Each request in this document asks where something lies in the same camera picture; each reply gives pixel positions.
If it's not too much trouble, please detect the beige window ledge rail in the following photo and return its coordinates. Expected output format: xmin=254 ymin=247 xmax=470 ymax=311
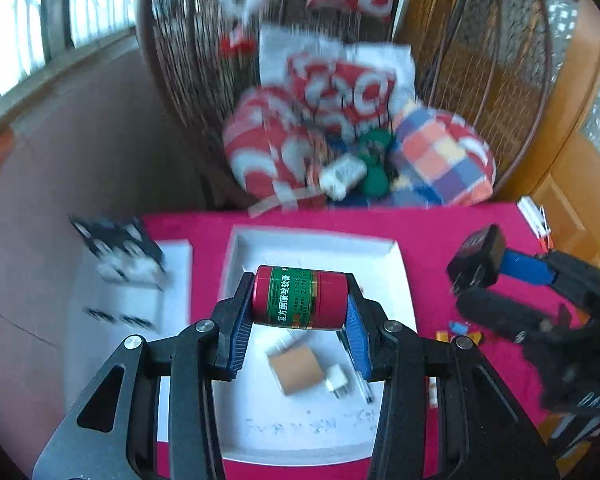
xmin=0 ymin=30 xmax=141 ymax=133

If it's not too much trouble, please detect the grey cardboard sheet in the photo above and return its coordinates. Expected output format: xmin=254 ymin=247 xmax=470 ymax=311
xmin=0 ymin=50 xmax=231 ymax=461

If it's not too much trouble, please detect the red tablecloth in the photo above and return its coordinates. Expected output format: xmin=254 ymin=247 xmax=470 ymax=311
xmin=140 ymin=200 xmax=581 ymax=480

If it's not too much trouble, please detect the white charger plug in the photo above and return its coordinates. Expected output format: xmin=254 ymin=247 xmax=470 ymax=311
xmin=325 ymin=364 xmax=352 ymax=401

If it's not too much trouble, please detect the black cat phone holder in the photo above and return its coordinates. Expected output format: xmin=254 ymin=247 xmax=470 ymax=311
xmin=69 ymin=214 xmax=167 ymax=333

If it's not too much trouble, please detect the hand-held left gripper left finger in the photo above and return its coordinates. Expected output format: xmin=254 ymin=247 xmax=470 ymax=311
xmin=32 ymin=272 xmax=258 ymax=480

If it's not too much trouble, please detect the black power adapter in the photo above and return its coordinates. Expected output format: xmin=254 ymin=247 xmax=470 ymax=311
xmin=446 ymin=224 xmax=507 ymax=297

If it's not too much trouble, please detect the white power strip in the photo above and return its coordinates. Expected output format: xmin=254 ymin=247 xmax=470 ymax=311
xmin=247 ymin=155 xmax=368 ymax=218

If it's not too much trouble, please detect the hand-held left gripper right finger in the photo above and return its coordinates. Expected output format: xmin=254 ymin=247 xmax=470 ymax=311
xmin=337 ymin=272 xmax=561 ymax=480

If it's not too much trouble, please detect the white shallow tray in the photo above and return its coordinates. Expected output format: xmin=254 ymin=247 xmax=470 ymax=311
xmin=212 ymin=225 xmax=408 ymax=466

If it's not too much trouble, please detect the wooden glass-panel door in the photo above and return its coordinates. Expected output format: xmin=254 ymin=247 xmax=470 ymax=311
xmin=395 ymin=0 xmax=600 ymax=461

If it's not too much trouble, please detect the round red patterned cushion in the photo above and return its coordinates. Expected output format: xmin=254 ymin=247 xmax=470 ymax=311
xmin=222 ymin=85 xmax=331 ymax=201

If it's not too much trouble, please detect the white paper sheet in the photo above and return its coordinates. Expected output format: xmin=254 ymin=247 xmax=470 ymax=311
xmin=65 ymin=239 xmax=193 ymax=443

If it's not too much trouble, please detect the plaid seat cushion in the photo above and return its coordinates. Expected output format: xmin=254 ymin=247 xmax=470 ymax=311
xmin=390 ymin=100 xmax=498 ymax=207

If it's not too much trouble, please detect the white pillow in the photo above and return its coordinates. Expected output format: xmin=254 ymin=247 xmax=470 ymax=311
xmin=257 ymin=25 xmax=416 ymax=106

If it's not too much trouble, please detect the red green-label can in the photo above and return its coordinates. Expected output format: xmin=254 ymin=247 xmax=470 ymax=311
xmin=251 ymin=265 xmax=351 ymax=332

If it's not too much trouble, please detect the brown tape roll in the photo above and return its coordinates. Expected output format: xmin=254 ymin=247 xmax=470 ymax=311
xmin=266 ymin=346 xmax=322 ymax=396

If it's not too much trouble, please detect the square red patterned pillow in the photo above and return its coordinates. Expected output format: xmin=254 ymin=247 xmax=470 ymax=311
xmin=286 ymin=51 xmax=398 ymax=133

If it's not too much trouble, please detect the red tassel ornament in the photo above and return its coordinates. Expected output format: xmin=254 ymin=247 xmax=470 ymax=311
xmin=219 ymin=27 xmax=255 ymax=56

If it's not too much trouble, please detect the small white object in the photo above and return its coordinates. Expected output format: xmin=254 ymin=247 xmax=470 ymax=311
xmin=267 ymin=332 xmax=306 ymax=356

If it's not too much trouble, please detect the small orange blue wrapper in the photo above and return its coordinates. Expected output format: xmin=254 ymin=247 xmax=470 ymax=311
xmin=435 ymin=320 xmax=486 ymax=346

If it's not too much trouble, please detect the white cardboard box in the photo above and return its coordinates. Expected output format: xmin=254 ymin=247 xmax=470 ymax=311
xmin=517 ymin=196 xmax=553 ymax=238

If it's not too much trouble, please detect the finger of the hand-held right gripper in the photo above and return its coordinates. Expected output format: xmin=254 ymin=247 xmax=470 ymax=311
xmin=500 ymin=247 xmax=586 ymax=286
xmin=455 ymin=287 xmax=553 ymax=346

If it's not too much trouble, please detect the window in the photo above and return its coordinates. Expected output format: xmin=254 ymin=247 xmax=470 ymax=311
xmin=0 ymin=0 xmax=146 ymax=126

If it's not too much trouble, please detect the brown wicker hanging chair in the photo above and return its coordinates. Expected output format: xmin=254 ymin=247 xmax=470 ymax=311
xmin=137 ymin=0 xmax=556 ymax=211

